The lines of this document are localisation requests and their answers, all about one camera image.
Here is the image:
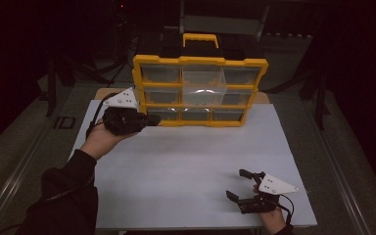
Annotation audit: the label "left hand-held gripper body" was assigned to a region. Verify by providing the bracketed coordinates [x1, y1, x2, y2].
[101, 87, 150, 137]

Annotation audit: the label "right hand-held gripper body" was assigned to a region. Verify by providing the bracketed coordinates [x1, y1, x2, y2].
[237, 170, 300, 215]

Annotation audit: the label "yellow and black organizer cabinet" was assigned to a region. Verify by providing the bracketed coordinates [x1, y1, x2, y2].
[132, 32, 269, 128]

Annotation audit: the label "clear plastic pulled-out drawer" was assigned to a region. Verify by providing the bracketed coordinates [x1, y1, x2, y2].
[181, 64, 228, 107]

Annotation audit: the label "person's right hand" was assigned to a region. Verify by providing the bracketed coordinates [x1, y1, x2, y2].
[252, 183, 289, 235]

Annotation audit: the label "person's left hand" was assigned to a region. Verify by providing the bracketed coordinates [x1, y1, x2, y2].
[79, 117, 139, 162]

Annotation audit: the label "set of small cabinet drawers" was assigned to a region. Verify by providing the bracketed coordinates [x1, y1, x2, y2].
[140, 64, 262, 121]

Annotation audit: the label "black stand legs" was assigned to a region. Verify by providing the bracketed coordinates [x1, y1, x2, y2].
[45, 55, 112, 118]
[267, 62, 332, 131]

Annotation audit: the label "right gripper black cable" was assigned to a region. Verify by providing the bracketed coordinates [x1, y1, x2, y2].
[275, 193, 296, 226]

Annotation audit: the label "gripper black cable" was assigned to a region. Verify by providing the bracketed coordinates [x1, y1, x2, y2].
[275, 193, 296, 226]
[85, 92, 118, 140]

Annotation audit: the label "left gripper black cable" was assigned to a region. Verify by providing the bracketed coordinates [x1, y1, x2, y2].
[85, 92, 118, 140]

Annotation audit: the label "black floor cables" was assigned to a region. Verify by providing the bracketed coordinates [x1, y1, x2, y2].
[106, 0, 138, 87]

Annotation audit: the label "metal floor rail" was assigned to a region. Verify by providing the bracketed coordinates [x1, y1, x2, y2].
[0, 82, 79, 235]
[302, 94, 373, 235]

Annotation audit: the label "black square floor frame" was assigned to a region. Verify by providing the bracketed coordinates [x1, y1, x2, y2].
[53, 116, 77, 130]

